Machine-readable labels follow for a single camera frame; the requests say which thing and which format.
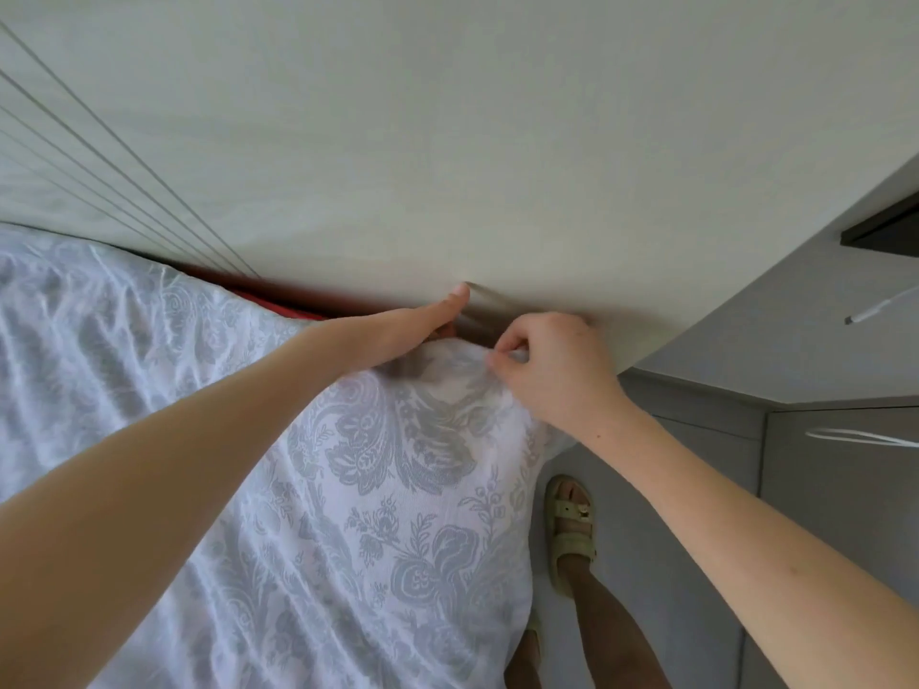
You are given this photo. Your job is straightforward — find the person's left hand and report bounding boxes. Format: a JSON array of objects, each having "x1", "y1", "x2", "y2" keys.
[{"x1": 308, "y1": 283, "x2": 474, "y2": 377}]

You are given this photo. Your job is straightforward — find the person's right hand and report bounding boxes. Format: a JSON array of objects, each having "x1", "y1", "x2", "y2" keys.
[{"x1": 489, "y1": 311, "x2": 635, "y2": 442}]

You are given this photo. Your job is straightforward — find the blue-grey cloth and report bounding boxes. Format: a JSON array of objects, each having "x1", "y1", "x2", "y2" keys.
[{"x1": 0, "y1": 222, "x2": 576, "y2": 689}]

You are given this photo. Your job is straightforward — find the person's right forearm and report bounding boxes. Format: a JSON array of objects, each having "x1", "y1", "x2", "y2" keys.
[{"x1": 589, "y1": 401, "x2": 919, "y2": 689}]

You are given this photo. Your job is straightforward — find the person's left forearm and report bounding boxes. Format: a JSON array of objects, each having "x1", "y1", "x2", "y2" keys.
[{"x1": 0, "y1": 325, "x2": 361, "y2": 689}]

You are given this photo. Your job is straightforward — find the person's right leg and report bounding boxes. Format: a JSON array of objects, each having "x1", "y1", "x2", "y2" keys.
[{"x1": 560, "y1": 559, "x2": 674, "y2": 689}]

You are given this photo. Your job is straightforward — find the person's leg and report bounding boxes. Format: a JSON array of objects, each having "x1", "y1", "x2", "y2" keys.
[
  {"x1": 560, "y1": 559, "x2": 674, "y2": 689},
  {"x1": 503, "y1": 631, "x2": 545, "y2": 689}
]

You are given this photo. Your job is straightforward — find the person's left leg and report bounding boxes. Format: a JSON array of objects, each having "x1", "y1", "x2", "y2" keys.
[{"x1": 503, "y1": 631, "x2": 545, "y2": 689}]

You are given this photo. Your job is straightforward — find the red floral mattress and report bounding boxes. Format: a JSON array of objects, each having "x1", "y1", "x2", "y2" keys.
[{"x1": 179, "y1": 265, "x2": 335, "y2": 322}]

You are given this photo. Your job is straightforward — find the white wardrobe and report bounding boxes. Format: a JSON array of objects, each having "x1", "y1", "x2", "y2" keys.
[{"x1": 739, "y1": 401, "x2": 919, "y2": 689}]

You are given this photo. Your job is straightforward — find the beige strap sandal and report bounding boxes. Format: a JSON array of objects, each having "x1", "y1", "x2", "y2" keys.
[{"x1": 541, "y1": 473, "x2": 599, "y2": 597}]

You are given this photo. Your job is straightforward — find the white charger cable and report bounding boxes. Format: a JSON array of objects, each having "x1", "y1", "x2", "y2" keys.
[{"x1": 804, "y1": 286, "x2": 919, "y2": 454}]

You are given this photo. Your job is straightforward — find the black wall socket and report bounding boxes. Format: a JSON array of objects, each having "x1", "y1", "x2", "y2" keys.
[{"x1": 840, "y1": 190, "x2": 919, "y2": 259}]

